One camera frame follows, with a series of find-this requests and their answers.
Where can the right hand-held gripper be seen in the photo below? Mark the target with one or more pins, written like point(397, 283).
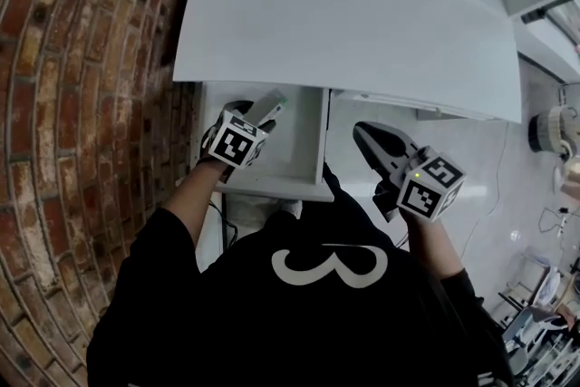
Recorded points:
point(428, 190)

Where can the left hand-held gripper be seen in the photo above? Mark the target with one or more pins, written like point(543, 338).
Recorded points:
point(234, 142)

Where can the small green white item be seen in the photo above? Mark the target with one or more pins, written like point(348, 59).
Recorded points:
point(283, 99)

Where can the white drawer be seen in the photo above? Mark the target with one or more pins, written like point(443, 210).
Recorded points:
point(299, 140)
point(408, 102)

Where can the person's right forearm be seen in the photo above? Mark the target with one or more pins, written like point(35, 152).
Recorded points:
point(435, 247)

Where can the person's left forearm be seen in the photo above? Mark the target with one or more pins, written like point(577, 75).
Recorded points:
point(192, 199)

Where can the white closed drawer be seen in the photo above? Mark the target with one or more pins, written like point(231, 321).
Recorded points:
point(408, 102)

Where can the person's white shoe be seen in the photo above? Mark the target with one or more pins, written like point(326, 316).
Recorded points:
point(290, 208)

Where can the woven basket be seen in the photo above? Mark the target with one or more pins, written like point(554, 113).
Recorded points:
point(550, 130)

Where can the black shirt with white print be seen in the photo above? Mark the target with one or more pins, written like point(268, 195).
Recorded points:
point(294, 312)

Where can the small black device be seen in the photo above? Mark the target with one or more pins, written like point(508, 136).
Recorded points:
point(532, 16)

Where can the cluttered metal cart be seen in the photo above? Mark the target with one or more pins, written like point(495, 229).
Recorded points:
point(544, 322)

